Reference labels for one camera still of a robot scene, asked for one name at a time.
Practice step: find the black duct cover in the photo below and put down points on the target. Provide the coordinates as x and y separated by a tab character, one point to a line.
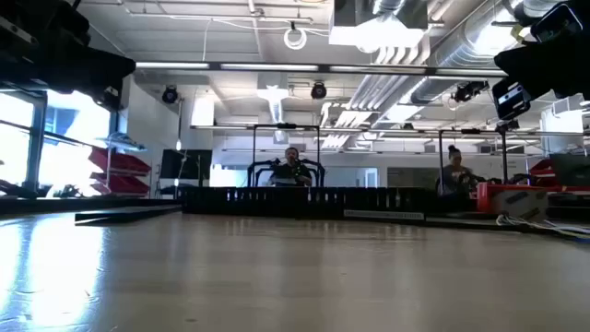
129	213

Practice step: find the background black robot arm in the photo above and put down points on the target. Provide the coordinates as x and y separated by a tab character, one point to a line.
321	173
251	173

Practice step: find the red storage bin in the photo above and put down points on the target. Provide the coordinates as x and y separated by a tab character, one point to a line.
120	184
120	162
541	168

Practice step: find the dark screen panel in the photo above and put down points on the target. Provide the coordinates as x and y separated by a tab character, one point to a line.
571	170

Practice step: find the black stand pole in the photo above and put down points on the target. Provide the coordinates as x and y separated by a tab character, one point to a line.
504	157

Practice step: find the black ceiling spot lamp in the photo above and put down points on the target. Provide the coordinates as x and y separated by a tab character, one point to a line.
170	94
318	91

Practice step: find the black monitor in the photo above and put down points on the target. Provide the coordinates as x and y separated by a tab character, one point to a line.
184	163

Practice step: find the orange tape dispenser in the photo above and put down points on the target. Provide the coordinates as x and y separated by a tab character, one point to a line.
482	198

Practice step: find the person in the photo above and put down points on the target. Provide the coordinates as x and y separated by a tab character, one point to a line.
290	173
454	177

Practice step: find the boxy ceiling air unit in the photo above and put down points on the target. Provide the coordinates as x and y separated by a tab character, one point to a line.
378	32

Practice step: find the overhead rig light bar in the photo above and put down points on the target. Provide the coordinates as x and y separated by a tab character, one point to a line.
322	68

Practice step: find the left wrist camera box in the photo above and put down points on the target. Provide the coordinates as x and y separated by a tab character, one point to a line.
108	98

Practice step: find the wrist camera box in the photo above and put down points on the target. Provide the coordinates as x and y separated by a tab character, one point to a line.
511	99
108	98

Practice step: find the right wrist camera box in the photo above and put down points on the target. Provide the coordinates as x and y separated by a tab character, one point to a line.
511	99

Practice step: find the black ceiling camera rig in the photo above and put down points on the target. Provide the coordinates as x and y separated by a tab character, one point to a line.
468	91

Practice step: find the silver spiral ventilation duct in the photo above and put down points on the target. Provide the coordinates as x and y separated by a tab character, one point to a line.
461	50

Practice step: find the black background station frame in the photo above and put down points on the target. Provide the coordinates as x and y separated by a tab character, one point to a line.
441	157
286	125

